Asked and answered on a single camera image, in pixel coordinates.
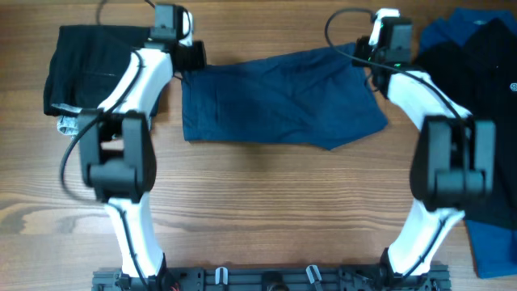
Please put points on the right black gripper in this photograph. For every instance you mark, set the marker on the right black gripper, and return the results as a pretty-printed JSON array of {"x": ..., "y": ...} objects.
[{"x": 361, "y": 45}]

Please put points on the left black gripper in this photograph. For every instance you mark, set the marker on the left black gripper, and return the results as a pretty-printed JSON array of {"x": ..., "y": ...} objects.
[{"x": 198, "y": 48}]

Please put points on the dark blue shorts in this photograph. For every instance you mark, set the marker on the dark blue shorts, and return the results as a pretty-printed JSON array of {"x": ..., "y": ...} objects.
[{"x": 314, "y": 97}]

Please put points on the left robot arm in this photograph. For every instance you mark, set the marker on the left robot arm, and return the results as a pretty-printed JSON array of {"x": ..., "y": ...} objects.
[{"x": 116, "y": 150}]

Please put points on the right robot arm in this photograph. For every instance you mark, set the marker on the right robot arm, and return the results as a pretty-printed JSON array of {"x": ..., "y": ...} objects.
[{"x": 453, "y": 162}]

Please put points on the folded black garment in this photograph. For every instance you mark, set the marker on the folded black garment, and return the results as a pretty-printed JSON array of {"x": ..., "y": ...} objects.
[{"x": 87, "y": 65}]

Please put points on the black polo shirt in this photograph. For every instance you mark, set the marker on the black polo shirt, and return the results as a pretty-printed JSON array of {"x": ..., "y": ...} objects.
[{"x": 480, "y": 75}]

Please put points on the grey patterned folded cloth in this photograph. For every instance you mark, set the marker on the grey patterned folded cloth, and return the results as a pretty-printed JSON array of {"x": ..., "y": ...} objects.
[{"x": 67, "y": 125}]

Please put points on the blue polo shirt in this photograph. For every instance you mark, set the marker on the blue polo shirt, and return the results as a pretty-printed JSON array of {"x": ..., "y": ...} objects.
[{"x": 494, "y": 247}]

